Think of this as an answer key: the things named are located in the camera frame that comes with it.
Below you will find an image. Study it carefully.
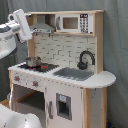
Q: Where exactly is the left red stove knob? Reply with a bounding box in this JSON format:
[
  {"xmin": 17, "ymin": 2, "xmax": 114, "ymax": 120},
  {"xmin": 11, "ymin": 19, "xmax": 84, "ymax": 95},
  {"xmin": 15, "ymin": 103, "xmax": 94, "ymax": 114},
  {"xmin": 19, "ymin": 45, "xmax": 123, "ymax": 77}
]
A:
[{"xmin": 14, "ymin": 76, "xmax": 20, "ymax": 81}]

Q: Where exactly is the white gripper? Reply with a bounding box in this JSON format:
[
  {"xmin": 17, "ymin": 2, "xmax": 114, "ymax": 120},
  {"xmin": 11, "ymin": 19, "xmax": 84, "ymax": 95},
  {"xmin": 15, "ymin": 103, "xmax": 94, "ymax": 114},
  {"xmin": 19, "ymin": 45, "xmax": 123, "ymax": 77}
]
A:
[{"xmin": 8, "ymin": 9, "xmax": 32, "ymax": 43}]

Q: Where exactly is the wooden toy kitchen unit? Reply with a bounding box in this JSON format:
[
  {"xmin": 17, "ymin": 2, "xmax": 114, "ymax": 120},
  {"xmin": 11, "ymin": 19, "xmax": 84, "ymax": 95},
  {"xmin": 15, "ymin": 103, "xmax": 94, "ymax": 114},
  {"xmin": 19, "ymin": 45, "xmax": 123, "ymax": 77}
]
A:
[{"xmin": 9, "ymin": 10, "xmax": 116, "ymax": 128}]

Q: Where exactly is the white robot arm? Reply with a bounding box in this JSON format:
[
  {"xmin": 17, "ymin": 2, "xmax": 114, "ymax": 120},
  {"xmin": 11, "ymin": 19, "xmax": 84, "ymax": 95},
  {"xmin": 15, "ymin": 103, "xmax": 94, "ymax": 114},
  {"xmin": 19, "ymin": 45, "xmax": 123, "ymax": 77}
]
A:
[{"xmin": 0, "ymin": 9, "xmax": 42, "ymax": 128}]

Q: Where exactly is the red stove knob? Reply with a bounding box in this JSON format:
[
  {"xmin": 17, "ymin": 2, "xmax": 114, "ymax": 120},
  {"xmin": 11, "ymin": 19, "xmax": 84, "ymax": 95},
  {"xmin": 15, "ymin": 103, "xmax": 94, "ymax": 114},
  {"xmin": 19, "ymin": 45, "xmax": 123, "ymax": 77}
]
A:
[
  {"xmin": 14, "ymin": 76, "xmax": 20, "ymax": 81},
  {"xmin": 33, "ymin": 81, "xmax": 39, "ymax": 87}
]

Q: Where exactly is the white oven door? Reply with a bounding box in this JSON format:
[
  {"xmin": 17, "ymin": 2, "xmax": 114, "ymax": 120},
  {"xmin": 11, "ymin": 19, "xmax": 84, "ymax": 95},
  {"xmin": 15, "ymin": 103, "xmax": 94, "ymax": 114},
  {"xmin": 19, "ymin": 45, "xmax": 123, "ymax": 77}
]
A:
[{"xmin": 9, "ymin": 84, "xmax": 17, "ymax": 112}]

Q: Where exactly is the black toy faucet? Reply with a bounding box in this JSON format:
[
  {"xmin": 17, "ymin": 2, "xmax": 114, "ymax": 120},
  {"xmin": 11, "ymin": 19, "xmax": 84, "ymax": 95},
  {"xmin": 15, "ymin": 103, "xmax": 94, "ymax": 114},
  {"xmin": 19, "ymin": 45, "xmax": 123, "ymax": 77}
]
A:
[{"xmin": 77, "ymin": 50, "xmax": 95, "ymax": 70}]

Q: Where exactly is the grey range hood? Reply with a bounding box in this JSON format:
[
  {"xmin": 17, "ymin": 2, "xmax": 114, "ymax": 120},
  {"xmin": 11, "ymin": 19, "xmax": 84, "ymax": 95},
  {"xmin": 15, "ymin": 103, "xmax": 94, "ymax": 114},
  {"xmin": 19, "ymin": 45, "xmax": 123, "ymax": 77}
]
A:
[{"xmin": 27, "ymin": 14, "xmax": 56, "ymax": 34}]

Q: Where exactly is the silver toy pot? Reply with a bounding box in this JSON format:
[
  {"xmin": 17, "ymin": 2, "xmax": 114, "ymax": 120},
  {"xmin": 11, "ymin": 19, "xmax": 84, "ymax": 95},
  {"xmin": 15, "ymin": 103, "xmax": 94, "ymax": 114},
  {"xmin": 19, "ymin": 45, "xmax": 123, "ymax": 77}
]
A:
[{"xmin": 26, "ymin": 57, "xmax": 41, "ymax": 67}]

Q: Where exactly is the white dishwasher cabinet door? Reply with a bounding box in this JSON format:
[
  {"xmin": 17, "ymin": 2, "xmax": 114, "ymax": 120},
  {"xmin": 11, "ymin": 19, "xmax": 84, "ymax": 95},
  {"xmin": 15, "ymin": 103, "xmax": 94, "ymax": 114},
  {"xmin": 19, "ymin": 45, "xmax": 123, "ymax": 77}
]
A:
[{"xmin": 47, "ymin": 87, "xmax": 83, "ymax": 128}]

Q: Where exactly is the grey toy sink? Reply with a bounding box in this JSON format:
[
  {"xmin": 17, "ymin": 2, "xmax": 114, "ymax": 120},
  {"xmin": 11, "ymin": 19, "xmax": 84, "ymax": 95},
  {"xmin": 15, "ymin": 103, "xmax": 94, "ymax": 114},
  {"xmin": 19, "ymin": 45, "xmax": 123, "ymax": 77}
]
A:
[{"xmin": 53, "ymin": 67, "xmax": 93, "ymax": 81}]

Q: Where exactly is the black toy stovetop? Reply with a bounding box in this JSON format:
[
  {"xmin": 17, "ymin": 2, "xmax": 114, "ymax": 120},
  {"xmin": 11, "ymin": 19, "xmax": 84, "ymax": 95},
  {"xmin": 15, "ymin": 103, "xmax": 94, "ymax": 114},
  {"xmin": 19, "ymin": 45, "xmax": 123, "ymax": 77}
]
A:
[{"xmin": 21, "ymin": 63, "xmax": 57, "ymax": 73}]

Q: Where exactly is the white microwave door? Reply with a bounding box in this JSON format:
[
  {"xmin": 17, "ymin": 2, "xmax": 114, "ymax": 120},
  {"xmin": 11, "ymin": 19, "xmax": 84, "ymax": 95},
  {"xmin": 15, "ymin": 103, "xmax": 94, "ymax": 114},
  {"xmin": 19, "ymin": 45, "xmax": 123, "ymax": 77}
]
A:
[{"xmin": 56, "ymin": 14, "xmax": 93, "ymax": 34}]

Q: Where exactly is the right red stove knob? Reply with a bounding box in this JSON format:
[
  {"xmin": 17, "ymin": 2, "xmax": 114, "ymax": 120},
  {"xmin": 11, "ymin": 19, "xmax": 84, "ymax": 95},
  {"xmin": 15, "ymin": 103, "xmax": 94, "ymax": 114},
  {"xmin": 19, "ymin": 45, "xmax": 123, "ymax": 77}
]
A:
[{"xmin": 33, "ymin": 81, "xmax": 39, "ymax": 87}]

